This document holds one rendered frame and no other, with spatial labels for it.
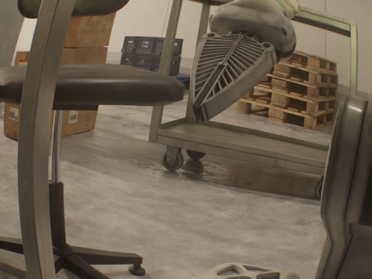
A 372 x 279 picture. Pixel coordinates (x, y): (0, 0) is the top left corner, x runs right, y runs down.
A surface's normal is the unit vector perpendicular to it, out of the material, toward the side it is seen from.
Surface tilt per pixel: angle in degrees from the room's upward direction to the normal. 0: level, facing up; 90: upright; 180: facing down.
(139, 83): 37
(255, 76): 100
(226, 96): 106
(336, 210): 137
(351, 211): 125
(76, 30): 91
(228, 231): 0
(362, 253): 64
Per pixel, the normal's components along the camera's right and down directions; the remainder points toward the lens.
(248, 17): -0.22, -0.58
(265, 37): -0.41, 0.71
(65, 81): 0.36, -0.65
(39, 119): 0.88, 0.20
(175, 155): -0.33, 0.13
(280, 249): 0.14, -0.97
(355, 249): -0.43, -0.48
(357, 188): -0.49, 0.38
